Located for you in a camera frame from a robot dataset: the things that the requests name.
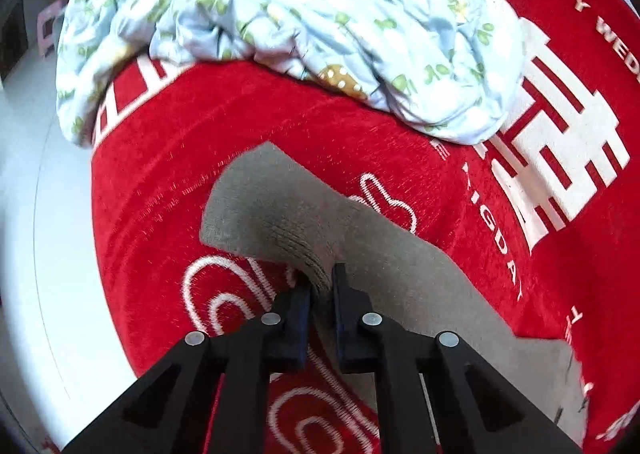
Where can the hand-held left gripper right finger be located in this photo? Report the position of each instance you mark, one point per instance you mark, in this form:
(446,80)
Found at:
(343,316)

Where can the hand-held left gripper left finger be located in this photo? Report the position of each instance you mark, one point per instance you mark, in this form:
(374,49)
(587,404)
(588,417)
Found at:
(300,316)

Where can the grey knit garment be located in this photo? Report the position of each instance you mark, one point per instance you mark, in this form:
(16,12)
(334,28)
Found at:
(400,259)

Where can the red printed blanket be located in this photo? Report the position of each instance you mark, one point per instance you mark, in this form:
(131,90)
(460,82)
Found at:
(200,133)

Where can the brown cloth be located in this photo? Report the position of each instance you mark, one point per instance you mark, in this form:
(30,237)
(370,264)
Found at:
(342,78)

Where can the light blue floral quilt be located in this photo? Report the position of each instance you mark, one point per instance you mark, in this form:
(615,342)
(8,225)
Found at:
(325,18)

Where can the pink stool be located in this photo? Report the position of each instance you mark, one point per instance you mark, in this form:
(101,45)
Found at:
(47,28)

